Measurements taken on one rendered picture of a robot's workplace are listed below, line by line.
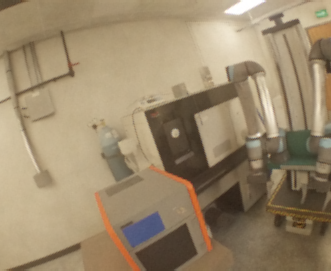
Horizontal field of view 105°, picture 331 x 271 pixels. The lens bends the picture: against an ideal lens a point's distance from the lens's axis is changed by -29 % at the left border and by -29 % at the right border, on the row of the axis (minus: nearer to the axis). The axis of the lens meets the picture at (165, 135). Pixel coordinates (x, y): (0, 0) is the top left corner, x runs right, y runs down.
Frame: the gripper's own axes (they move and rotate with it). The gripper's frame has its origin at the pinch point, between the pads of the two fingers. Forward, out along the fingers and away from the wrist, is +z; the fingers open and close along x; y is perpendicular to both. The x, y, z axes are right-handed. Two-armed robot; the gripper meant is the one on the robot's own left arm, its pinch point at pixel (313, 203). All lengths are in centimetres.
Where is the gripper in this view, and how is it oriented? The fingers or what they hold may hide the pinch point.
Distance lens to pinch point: 107.9
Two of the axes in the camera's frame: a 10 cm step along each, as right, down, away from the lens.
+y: -8.7, -0.3, -4.9
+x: 4.8, 1.3, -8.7
